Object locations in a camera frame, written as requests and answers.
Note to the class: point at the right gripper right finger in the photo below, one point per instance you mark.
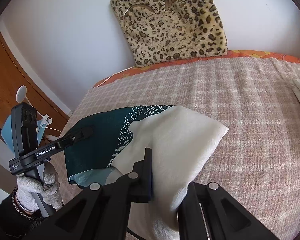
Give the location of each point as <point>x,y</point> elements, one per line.
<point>209,212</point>

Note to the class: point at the left forearm black sleeve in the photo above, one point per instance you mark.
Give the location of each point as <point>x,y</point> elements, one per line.
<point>15,223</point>

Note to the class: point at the orange floral bed sheet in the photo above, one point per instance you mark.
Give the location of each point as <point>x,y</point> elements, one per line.
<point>230,54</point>

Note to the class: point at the wooden door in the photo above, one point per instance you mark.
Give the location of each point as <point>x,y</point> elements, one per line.
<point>12,76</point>

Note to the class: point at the white clip desk lamp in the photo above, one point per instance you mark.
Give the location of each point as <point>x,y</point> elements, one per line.
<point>20,97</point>

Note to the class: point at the leopard print cushion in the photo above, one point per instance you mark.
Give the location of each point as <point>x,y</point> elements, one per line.
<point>159,31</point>

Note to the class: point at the green white printed t-shirt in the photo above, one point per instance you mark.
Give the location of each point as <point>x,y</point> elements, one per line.
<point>181,140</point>

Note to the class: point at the left gloved hand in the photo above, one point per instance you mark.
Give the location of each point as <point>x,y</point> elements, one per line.
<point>49,190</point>

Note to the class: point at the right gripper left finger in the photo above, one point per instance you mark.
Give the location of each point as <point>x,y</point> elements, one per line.
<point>101,213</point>

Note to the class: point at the pink plaid bed blanket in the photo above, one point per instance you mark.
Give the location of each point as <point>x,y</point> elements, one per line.
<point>258,160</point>

